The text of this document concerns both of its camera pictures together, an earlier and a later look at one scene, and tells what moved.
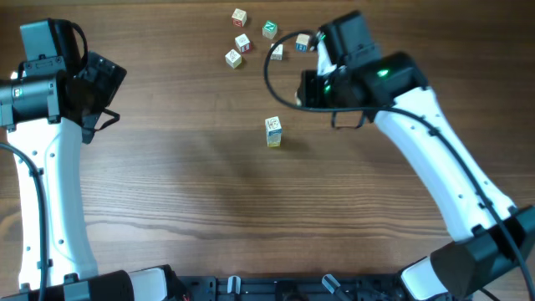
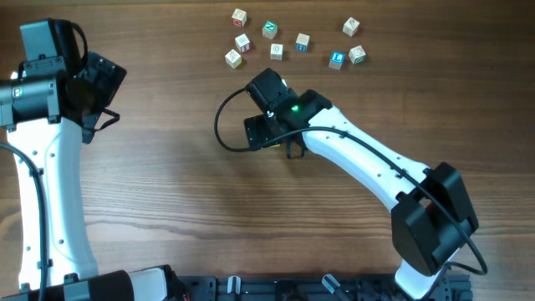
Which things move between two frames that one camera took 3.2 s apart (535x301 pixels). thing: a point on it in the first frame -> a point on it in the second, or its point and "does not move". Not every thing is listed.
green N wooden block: x=269 y=29 does not move
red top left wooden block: x=239 y=17 does not move
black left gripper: x=109 y=75 does not move
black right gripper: x=308 y=90 -> x=257 y=130
